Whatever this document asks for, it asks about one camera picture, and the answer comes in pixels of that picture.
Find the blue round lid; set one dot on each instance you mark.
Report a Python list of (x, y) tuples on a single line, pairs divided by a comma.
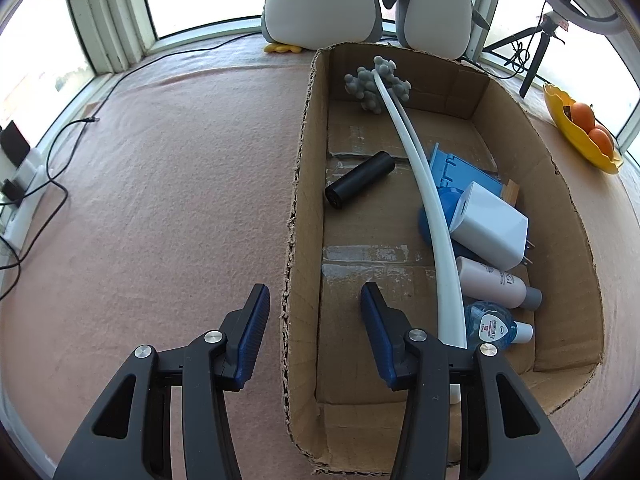
[(429, 222)]

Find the light blue plastic box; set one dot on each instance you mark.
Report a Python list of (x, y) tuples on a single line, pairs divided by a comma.
[(460, 167)]

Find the black tripod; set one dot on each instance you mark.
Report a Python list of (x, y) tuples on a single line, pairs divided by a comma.
[(537, 55)]

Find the white tube bottle grey cap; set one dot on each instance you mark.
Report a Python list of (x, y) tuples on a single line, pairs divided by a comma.
[(490, 282)]

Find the white wall charger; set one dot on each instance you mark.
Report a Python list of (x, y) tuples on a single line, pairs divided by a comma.
[(492, 222)]

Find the large penguin plush toy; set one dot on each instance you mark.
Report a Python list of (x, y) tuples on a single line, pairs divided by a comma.
[(320, 5)]

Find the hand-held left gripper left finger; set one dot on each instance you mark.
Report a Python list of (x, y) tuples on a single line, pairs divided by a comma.
[(252, 336)]

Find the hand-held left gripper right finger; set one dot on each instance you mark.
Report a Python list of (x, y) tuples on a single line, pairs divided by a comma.
[(375, 341)]

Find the black cylinder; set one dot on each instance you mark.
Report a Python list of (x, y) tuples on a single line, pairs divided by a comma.
[(360, 179)]

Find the white window frame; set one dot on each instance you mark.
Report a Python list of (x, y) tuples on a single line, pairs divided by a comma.
[(110, 15)]

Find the yellow plastic bowl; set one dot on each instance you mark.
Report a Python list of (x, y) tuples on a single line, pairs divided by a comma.
[(567, 130)]

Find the small clear blue bottle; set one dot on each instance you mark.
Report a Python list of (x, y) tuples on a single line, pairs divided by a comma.
[(487, 325)]

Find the small penguin plush toy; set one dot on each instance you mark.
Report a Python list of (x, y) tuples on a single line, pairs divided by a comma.
[(435, 15)]

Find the black power brick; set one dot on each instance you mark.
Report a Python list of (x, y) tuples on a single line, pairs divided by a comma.
[(14, 142)]

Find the cardboard box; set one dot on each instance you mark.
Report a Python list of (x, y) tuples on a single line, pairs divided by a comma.
[(360, 240)]

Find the orange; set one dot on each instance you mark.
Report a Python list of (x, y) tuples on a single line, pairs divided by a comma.
[(601, 141), (583, 115)]

